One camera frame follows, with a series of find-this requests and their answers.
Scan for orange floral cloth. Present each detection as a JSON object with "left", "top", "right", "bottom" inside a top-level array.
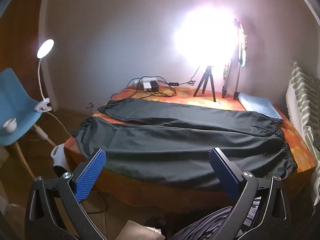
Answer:
[{"left": 64, "top": 85, "right": 316, "bottom": 214}]

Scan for black light cable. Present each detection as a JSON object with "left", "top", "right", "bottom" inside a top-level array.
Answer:
[{"left": 177, "top": 65, "right": 202, "bottom": 87}]

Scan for white plastic device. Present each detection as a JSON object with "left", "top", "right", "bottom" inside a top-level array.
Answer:
[{"left": 51, "top": 144, "right": 67, "bottom": 168}]

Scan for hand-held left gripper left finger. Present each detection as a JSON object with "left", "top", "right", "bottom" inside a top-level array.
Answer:
[{"left": 24, "top": 148, "right": 107, "bottom": 240}]

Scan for green white patterned blanket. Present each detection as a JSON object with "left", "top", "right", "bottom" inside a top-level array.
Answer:
[{"left": 286, "top": 60, "right": 320, "bottom": 153}]

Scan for beige cardboard piece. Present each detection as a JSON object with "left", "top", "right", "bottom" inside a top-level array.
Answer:
[{"left": 117, "top": 220, "right": 165, "bottom": 240}]

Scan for colourful hanging cloth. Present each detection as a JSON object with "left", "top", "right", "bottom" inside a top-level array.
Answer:
[{"left": 240, "top": 24, "right": 248, "bottom": 68}]

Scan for folded blue towel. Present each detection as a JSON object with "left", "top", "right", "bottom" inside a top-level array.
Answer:
[{"left": 239, "top": 92, "right": 284, "bottom": 123}]

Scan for white clip lamp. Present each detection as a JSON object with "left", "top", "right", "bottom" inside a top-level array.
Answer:
[{"left": 34, "top": 39, "right": 55, "bottom": 112}]

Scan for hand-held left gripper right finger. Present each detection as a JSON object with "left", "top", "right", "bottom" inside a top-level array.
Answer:
[{"left": 209, "top": 147, "right": 293, "bottom": 240}]

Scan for tall black light stand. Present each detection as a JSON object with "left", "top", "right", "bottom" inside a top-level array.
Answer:
[{"left": 222, "top": 18, "right": 244, "bottom": 100}]

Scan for white power strip with adapters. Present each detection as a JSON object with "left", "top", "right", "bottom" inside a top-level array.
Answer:
[{"left": 111, "top": 76, "right": 177, "bottom": 99}]

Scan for small white cup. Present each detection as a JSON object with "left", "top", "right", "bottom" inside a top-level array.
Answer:
[{"left": 3, "top": 117, "right": 17, "bottom": 132}]

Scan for dark grey pants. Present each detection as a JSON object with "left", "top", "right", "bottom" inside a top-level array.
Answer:
[{"left": 72, "top": 98, "right": 298, "bottom": 192}]

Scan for person's striped trouser leg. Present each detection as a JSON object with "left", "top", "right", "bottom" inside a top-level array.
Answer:
[{"left": 170, "top": 197, "right": 263, "bottom": 240}]

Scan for white lamp cable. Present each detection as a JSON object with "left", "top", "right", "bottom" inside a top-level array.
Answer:
[{"left": 47, "top": 111, "right": 72, "bottom": 138}]

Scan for blue chair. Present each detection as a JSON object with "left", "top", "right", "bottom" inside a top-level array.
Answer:
[{"left": 0, "top": 68, "right": 57, "bottom": 178}]

